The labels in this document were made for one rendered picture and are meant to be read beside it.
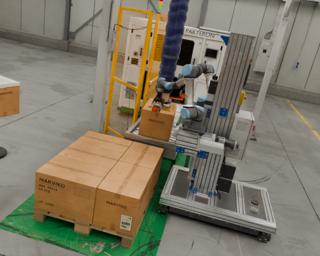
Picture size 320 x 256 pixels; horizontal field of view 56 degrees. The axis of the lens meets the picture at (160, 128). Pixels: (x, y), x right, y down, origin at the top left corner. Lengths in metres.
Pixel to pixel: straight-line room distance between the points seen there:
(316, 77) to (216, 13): 4.50
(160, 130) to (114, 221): 1.41
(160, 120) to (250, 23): 9.03
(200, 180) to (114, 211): 1.17
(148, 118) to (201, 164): 0.89
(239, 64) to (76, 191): 1.98
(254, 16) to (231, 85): 9.29
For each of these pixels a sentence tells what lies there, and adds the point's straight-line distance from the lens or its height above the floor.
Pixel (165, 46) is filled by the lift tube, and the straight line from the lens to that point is 3.81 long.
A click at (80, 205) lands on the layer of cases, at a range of 2.95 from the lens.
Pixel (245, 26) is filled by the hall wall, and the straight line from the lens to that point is 12.35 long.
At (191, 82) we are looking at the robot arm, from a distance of 2.98.
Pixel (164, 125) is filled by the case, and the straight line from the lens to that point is 3.78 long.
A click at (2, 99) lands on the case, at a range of 3.99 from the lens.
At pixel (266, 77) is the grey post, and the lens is 6.42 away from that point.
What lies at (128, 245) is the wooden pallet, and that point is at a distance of 3.02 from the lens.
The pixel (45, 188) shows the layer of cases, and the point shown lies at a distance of 3.04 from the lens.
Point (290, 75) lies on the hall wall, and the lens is 12.69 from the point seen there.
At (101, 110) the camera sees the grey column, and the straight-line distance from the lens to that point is 4.68.
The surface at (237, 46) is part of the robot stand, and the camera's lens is 3.15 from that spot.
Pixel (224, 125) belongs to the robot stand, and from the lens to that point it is 3.30.
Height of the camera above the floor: 2.04
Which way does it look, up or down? 20 degrees down
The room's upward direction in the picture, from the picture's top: 11 degrees clockwise
